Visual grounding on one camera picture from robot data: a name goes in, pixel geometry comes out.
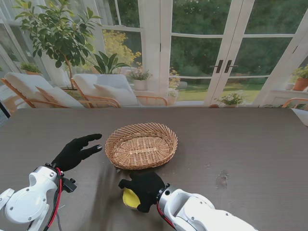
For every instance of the white flowering low plant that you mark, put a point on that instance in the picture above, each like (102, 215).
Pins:
(231, 99)

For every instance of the yellow culture dish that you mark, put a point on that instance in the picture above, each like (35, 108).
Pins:
(130, 198)

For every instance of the dark panel at table edge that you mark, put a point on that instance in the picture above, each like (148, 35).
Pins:
(3, 110)

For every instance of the tall leafy potted tree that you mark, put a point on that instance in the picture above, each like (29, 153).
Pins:
(55, 36)

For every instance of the orange chair frame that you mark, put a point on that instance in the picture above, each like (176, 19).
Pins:
(294, 99)

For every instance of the yellow flowers in pale pot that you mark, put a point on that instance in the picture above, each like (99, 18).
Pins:
(172, 98)

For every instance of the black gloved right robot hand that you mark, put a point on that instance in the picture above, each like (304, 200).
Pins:
(146, 188)

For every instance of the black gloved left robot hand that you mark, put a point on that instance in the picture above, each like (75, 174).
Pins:
(72, 155)

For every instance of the white sheet at table corner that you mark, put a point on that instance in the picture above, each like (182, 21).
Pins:
(302, 115)

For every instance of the broad-leaf green plant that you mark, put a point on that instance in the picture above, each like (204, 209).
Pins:
(108, 63)

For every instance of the flowering plant in white pot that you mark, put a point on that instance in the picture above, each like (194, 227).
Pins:
(139, 84)

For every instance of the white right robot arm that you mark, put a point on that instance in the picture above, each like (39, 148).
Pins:
(192, 211)

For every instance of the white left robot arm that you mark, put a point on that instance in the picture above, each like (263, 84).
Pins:
(26, 202)

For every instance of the white chair pillow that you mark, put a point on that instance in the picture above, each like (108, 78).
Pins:
(115, 95)
(60, 97)

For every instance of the oval wicker basket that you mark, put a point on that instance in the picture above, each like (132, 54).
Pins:
(142, 149)

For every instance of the small plant in terracotta pot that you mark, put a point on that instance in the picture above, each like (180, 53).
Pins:
(30, 68)

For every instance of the white cushioned lounge chair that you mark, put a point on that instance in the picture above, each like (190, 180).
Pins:
(21, 84)
(108, 83)

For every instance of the large terracotta potted plant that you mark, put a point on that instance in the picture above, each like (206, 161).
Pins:
(300, 84)

